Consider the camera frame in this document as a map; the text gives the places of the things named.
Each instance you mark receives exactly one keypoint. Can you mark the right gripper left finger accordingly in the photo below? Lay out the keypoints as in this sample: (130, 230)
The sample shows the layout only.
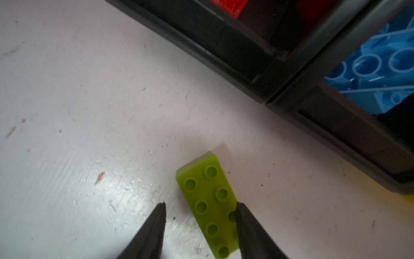
(148, 242)

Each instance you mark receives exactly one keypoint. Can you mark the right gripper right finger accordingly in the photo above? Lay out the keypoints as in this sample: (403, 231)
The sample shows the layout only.
(254, 242)

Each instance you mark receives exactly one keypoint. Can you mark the green lego brick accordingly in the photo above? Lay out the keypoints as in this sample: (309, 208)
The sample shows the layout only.
(212, 202)

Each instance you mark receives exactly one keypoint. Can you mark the blue lego brick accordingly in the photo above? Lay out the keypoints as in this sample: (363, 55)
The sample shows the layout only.
(380, 74)

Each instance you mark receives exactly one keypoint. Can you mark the red lego brick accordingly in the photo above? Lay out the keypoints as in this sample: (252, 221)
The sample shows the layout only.
(232, 7)

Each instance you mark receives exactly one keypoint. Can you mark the yellow bin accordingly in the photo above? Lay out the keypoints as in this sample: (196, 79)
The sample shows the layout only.
(409, 198)

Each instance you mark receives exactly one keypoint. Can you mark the middle black bin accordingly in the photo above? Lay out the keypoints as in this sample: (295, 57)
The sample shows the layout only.
(380, 145)

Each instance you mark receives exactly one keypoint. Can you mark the black bin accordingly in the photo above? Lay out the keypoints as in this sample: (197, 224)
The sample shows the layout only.
(261, 50)
(380, 145)

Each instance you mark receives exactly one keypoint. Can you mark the left black bin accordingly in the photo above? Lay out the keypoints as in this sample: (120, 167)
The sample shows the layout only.
(261, 50)

